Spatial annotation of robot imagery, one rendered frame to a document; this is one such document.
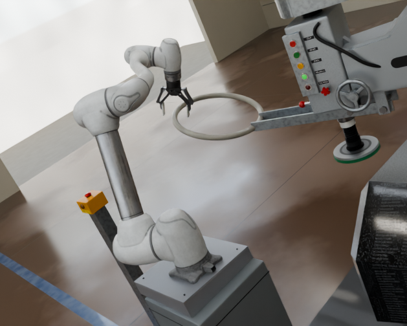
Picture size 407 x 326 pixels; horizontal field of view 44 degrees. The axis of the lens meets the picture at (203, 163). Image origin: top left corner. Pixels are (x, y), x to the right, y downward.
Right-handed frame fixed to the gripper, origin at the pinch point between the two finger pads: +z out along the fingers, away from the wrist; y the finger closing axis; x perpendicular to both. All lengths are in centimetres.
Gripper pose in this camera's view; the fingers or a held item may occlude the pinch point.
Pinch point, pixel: (176, 113)
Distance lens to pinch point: 275.0
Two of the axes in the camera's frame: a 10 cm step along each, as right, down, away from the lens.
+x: 2.0, -5.6, 8.0
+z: 0.5, 8.3, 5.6
